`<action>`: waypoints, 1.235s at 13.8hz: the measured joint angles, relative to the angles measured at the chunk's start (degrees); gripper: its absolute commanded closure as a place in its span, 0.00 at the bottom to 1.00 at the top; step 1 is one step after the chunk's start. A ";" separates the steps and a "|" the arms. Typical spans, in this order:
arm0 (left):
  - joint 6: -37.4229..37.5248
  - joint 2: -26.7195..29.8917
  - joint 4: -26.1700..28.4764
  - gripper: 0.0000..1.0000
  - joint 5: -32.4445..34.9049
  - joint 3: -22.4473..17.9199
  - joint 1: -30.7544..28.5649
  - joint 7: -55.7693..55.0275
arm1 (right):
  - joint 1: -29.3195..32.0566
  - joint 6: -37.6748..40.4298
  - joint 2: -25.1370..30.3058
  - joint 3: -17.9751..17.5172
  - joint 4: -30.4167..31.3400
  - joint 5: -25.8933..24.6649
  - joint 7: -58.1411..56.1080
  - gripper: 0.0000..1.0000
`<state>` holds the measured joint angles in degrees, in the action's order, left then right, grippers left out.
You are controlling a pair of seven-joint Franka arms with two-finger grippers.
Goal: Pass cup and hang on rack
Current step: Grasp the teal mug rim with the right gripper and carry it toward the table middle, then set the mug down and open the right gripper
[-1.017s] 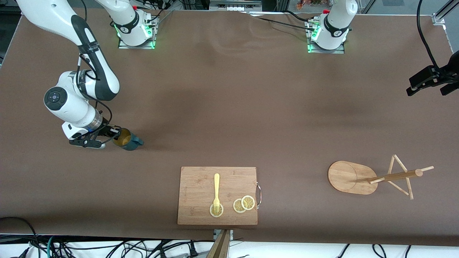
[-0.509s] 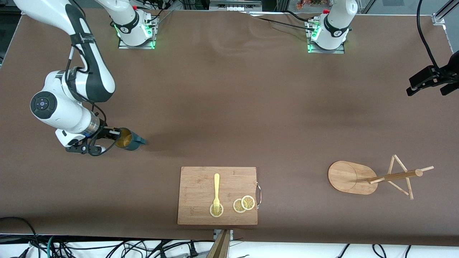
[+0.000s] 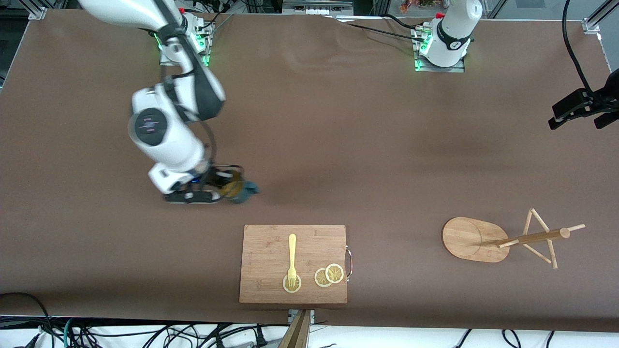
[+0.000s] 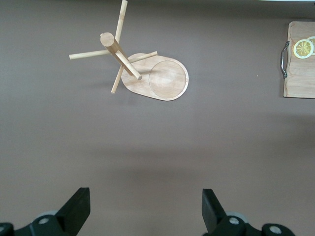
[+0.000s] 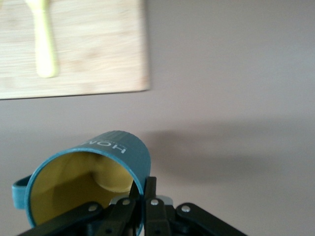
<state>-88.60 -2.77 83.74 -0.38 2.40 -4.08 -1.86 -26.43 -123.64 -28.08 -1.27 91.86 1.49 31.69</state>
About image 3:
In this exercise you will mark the aluminium frame corner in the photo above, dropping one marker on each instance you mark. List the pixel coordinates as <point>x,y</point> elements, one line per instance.
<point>591,26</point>
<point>37,13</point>

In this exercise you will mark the grey power strip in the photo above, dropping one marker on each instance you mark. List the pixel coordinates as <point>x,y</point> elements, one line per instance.
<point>316,7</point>

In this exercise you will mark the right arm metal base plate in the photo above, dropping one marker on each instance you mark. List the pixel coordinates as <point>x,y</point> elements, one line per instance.
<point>207,60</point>

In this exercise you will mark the brown table cover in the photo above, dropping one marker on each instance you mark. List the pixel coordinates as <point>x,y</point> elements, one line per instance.
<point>338,145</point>

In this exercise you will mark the wooden cup rack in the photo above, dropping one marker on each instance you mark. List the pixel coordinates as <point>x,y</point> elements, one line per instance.
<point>469,239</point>

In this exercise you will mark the wooden stand post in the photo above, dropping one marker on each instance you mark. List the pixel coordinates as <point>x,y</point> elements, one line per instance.
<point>297,336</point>

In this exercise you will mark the yellow plastic fork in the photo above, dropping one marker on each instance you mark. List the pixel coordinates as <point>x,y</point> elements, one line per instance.
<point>292,251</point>

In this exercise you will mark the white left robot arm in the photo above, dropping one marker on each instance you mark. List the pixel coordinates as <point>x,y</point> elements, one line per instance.
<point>454,29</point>

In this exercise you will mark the lemon slice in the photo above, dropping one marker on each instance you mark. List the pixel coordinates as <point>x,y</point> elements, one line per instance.
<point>286,287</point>
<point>319,279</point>
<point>334,273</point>

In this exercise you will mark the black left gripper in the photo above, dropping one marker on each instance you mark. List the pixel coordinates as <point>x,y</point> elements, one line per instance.
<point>601,99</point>

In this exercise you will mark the teal cup yellow inside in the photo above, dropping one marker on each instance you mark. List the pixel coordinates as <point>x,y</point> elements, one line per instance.
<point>249,189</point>

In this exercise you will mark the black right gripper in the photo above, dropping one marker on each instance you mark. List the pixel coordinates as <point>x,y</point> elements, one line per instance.
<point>214,176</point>

